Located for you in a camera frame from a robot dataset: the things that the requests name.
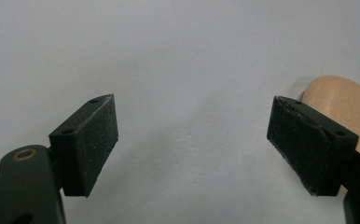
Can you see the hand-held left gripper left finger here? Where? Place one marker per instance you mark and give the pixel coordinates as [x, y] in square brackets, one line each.
[85, 146]

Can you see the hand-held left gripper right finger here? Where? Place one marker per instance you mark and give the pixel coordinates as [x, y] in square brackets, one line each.
[308, 149]

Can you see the beige egg-shaped object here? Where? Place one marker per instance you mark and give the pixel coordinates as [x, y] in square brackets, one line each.
[346, 104]

